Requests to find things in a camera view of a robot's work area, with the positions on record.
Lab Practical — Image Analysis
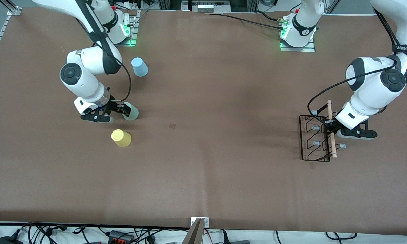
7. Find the green plastic cup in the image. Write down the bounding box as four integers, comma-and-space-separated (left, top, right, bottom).
122, 103, 139, 121

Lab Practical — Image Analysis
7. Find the black wire cup holder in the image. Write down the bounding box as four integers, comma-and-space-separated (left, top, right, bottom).
299, 100, 347, 162

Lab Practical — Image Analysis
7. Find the yellow plastic cup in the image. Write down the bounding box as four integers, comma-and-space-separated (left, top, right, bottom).
111, 129, 132, 147

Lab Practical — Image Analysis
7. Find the blue plastic cup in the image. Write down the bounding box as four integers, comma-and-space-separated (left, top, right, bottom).
131, 57, 149, 77

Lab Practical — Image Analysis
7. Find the brown table cover sheet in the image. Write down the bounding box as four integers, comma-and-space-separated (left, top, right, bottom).
0, 7, 407, 235

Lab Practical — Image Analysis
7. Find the black orange connector box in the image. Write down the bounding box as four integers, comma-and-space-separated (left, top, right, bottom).
108, 230, 135, 243

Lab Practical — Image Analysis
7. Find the white power strip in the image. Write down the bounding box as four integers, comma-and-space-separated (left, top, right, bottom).
189, 0, 231, 13

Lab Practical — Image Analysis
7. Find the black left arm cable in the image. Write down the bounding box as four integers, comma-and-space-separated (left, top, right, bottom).
307, 7, 404, 116

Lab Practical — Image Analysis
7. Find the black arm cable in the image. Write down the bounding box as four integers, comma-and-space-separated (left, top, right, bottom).
307, 7, 404, 116
75, 0, 133, 103

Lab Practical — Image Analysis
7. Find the plain black cable strap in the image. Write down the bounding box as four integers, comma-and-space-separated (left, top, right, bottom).
87, 30, 109, 42

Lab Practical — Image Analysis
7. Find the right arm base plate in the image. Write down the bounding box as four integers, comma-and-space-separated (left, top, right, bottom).
115, 9, 141, 47

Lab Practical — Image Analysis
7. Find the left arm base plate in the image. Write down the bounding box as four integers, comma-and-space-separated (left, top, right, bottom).
280, 38, 316, 52

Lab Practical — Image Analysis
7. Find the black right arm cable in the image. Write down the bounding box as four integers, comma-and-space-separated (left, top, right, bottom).
75, 0, 133, 103

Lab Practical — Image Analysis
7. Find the thin black table cable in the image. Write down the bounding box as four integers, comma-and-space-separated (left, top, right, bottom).
202, 12, 285, 32

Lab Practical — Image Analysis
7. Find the aluminium frame profile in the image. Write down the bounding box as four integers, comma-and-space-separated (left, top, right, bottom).
0, 0, 19, 11

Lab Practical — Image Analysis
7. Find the silver mount bracket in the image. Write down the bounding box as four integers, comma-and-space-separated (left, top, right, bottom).
190, 217, 210, 227

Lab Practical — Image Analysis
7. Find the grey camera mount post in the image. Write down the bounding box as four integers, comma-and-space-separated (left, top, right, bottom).
182, 218, 204, 244

